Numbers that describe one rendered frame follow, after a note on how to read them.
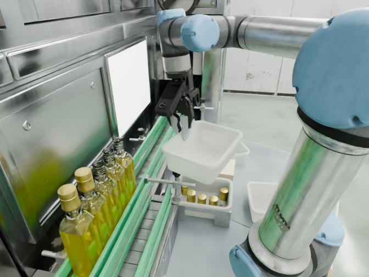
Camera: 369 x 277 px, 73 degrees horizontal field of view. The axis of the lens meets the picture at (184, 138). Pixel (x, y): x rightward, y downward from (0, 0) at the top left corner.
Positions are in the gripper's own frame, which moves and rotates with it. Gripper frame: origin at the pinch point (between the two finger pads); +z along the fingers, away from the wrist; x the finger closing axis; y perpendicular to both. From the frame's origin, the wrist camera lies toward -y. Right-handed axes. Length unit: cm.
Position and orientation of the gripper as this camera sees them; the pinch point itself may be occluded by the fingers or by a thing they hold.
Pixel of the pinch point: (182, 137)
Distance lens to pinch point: 77.5
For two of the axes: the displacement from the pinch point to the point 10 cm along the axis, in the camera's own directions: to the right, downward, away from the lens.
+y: 4.9, -4.3, 7.6
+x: -8.7, -1.3, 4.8
